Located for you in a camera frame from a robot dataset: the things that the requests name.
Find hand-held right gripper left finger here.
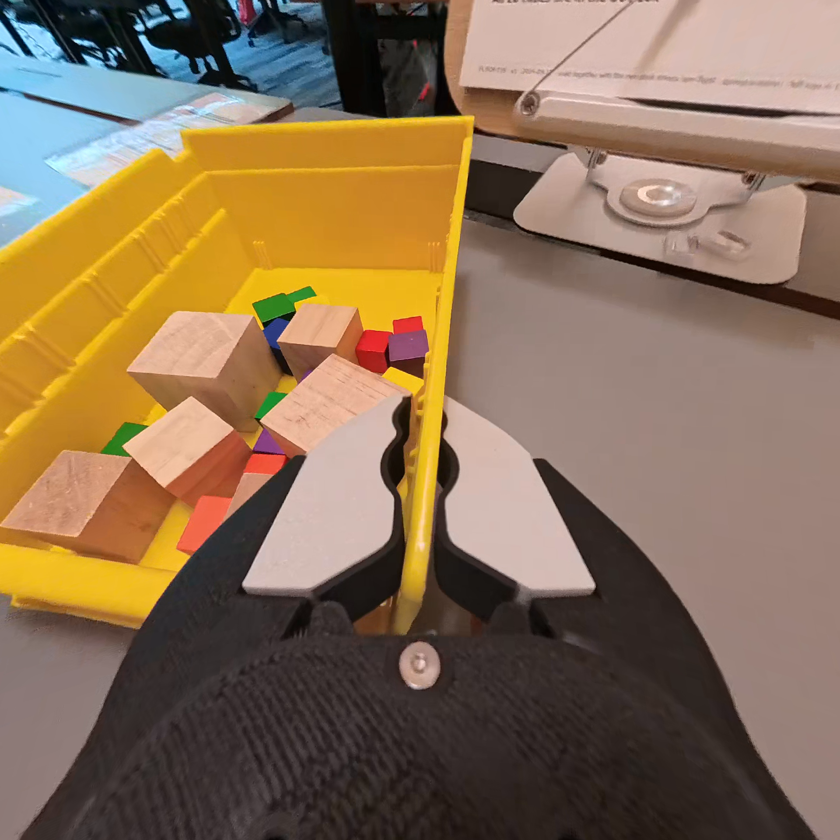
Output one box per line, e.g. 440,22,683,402
241,394,413,623

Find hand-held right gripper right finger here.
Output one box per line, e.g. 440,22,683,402
433,395,598,623

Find pile of small coloured cubes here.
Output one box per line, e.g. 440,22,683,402
101,285,431,557

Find pile of large plain wooden cubes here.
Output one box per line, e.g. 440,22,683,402
0,303,413,565

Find yellow plastic box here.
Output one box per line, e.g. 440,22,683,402
0,117,475,634

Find wooden document stand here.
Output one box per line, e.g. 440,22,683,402
445,0,840,284

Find white printed paper sheet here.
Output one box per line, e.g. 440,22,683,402
46,93,293,188

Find laminated printed sheet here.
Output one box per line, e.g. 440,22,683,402
0,187,37,232

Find black pole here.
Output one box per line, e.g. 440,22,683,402
323,0,383,114

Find white instruction sheet on stand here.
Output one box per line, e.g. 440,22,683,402
459,0,840,114

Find black office chair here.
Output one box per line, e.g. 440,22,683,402
141,0,258,91
26,0,142,67

